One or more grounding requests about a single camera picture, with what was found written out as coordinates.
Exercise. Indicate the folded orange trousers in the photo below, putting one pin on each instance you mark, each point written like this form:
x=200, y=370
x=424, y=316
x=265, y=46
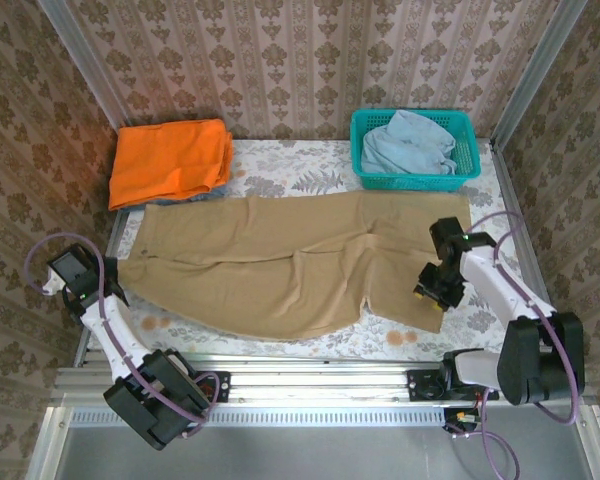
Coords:
x=170, y=160

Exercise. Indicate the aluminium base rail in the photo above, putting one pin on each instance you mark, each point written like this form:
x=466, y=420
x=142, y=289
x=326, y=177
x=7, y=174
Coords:
x=320, y=380

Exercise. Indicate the light blue trousers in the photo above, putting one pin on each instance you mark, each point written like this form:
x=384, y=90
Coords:
x=405, y=145

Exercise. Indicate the floral tablecloth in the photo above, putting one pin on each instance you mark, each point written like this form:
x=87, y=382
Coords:
x=300, y=160

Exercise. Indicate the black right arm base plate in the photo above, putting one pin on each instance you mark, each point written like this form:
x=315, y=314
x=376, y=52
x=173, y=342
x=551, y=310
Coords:
x=422, y=387

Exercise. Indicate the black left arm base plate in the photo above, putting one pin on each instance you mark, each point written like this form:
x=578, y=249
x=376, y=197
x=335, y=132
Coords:
x=220, y=387

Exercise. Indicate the aluminium corner post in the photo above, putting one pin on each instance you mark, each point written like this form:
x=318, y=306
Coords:
x=540, y=60
x=82, y=55

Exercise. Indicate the small black connector board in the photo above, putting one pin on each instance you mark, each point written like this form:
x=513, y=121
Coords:
x=462, y=419

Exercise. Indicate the tan trousers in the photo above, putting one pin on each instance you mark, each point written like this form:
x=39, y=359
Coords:
x=280, y=250

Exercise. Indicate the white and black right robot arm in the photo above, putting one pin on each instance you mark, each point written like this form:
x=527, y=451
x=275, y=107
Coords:
x=500, y=285

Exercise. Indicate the folded blue jeans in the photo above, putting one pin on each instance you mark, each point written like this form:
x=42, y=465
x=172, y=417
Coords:
x=215, y=192

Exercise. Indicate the teal plastic basket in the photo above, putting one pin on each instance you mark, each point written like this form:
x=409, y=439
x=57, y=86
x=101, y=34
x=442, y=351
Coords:
x=410, y=182

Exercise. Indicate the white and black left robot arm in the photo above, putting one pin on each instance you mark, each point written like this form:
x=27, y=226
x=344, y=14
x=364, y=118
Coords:
x=115, y=335

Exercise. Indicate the grey metal panel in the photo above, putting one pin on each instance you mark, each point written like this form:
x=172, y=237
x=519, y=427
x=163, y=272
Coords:
x=305, y=455

